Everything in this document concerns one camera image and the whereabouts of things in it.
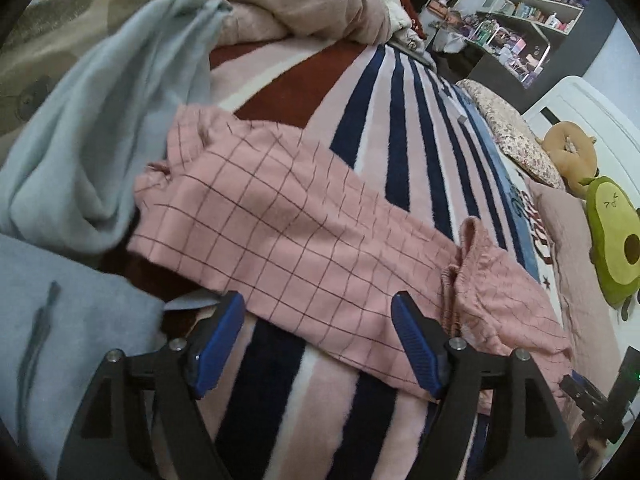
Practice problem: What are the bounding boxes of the striped plush bed blanket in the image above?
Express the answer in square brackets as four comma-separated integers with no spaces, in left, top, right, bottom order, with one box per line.
[124,39,582,480]

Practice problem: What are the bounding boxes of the leaf pattern quilt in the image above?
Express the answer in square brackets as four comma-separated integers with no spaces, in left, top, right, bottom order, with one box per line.
[1,0,152,136]

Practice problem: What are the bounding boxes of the white bed headboard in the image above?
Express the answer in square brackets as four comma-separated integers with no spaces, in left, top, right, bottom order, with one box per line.
[523,76,640,207]

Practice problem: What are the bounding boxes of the brown plush toy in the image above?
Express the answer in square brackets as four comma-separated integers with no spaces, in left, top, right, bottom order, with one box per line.
[538,122,599,198]

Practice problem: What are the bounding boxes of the green avocado plush toy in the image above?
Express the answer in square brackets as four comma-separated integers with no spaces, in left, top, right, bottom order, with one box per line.
[580,177,639,308]

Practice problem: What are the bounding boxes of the cluttered dark desk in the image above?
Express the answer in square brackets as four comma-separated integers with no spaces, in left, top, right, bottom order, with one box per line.
[424,6,551,91]

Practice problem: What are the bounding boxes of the light blue garment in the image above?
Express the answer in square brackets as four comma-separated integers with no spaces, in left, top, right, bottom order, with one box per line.
[1,0,231,258]

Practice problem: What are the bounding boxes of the dark grey bookshelf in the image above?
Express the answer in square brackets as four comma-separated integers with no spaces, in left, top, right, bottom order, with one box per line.
[469,0,616,113]

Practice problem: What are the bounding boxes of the pink checked pants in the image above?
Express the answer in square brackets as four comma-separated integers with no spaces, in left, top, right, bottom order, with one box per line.
[129,105,572,396]

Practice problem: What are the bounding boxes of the floral pillow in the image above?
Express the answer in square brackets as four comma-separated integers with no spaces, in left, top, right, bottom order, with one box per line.
[456,79,565,191]

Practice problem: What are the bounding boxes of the grey blue folded cloth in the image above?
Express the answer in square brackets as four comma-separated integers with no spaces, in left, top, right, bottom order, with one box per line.
[1,236,164,478]

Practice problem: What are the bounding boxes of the clothes pile on chair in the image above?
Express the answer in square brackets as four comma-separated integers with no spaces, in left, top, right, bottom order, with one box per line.
[383,0,428,54]

